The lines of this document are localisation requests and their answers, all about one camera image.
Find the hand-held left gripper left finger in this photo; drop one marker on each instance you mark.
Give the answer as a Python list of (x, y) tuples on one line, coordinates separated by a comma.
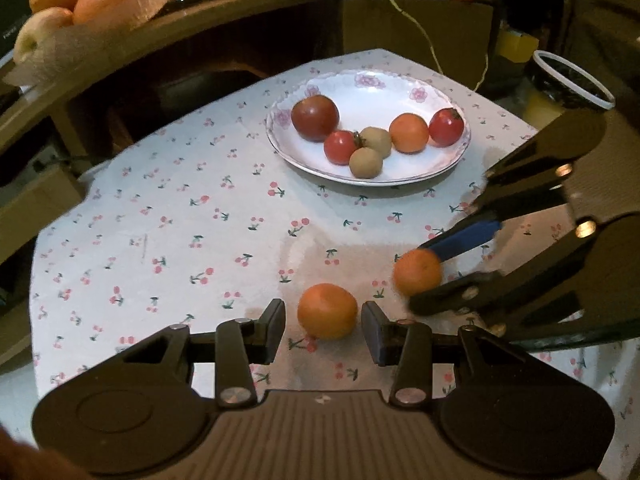
[(272, 331)]

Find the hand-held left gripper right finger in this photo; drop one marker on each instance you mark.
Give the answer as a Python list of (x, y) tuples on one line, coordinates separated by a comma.
[(374, 332)]

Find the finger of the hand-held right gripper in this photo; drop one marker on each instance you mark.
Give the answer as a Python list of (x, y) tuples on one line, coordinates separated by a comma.
[(470, 237), (475, 292)]

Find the orange mandarin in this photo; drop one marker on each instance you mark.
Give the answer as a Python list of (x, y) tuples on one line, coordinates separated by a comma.
[(409, 133), (327, 311), (416, 271)]

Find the small red tomato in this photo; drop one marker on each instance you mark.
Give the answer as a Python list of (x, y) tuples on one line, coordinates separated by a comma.
[(446, 127), (341, 147)]

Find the brown kiwi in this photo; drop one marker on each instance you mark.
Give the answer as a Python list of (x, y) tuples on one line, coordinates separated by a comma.
[(366, 163), (376, 141)]

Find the white floral plate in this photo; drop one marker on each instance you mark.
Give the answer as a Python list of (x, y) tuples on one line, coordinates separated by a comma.
[(300, 160)]

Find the large dark red tomato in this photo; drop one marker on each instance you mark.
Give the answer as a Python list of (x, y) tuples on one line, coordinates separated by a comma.
[(315, 117)]

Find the black bowl with white rim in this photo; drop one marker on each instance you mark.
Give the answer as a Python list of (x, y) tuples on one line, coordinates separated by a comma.
[(570, 80)]

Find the cherry print tablecloth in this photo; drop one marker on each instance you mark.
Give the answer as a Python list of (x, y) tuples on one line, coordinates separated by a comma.
[(200, 235)]

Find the yellow box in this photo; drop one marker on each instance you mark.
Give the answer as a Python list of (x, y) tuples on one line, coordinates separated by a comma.
[(518, 44)]

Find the wooden desk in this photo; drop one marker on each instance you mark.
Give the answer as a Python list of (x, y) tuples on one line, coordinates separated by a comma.
[(225, 25)]

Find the pale apple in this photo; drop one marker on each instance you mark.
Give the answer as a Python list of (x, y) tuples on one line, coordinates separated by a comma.
[(42, 32)]

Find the black television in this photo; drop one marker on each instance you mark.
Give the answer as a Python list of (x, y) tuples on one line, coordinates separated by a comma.
[(10, 10)]

